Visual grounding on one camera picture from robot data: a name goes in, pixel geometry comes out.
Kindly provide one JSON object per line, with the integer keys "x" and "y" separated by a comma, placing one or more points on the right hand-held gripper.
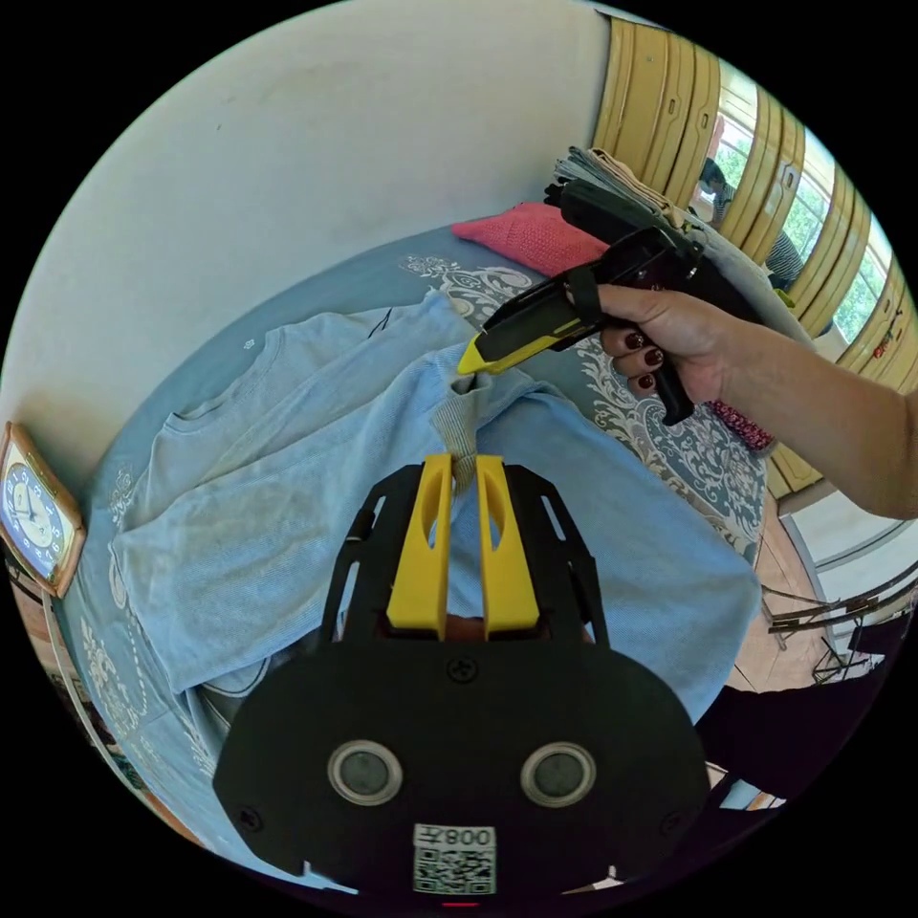
{"x": 631, "y": 262}

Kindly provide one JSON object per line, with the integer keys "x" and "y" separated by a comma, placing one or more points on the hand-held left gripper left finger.
{"x": 419, "y": 559}

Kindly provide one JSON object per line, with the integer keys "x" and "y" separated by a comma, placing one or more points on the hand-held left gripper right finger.
{"x": 511, "y": 566}

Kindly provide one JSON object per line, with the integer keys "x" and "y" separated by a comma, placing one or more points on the light blue long sleeve shirt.
{"x": 287, "y": 538}

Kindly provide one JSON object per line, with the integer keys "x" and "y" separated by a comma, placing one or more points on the person's right forearm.
{"x": 825, "y": 416}

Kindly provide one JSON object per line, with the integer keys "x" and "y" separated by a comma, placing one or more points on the person's right hand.
{"x": 674, "y": 337}

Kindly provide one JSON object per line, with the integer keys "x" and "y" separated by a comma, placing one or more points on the pink knitted cushion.
{"x": 534, "y": 233}

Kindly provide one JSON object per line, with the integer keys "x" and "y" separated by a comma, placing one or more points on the bed with blue patterned sheet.
{"x": 323, "y": 287}

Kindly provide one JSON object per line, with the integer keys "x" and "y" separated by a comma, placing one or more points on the pile of clothes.
{"x": 746, "y": 276}

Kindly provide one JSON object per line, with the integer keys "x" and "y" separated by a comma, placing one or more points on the person's body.
{"x": 774, "y": 739}

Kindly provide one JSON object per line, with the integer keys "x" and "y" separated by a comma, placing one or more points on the yellow cupboard with mirrors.
{"x": 667, "y": 100}

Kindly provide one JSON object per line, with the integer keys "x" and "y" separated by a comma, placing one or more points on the copper framed clock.
{"x": 36, "y": 513}

